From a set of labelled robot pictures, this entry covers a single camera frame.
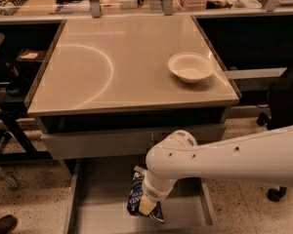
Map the open middle drawer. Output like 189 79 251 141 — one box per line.
63 155 232 234

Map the black office chair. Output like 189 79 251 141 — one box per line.
256 57 293 203

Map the white bowl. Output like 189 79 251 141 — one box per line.
168 52 215 84

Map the grey drawer cabinet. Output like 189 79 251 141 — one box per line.
23 14 242 234

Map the closed top drawer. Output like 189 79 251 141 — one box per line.
42 124 225 160

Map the black shoe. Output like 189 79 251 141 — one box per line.
0 214 18 234

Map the blue chip bag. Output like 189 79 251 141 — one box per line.
127 166 164 223

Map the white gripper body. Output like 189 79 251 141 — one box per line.
143 173 173 202

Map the plastic water bottle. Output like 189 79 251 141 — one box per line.
0 167 19 190

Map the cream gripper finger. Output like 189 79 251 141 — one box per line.
139 195 156 215

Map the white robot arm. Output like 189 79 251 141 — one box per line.
139 126 293 215

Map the black chair base left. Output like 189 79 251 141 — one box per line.
0 111 52 166

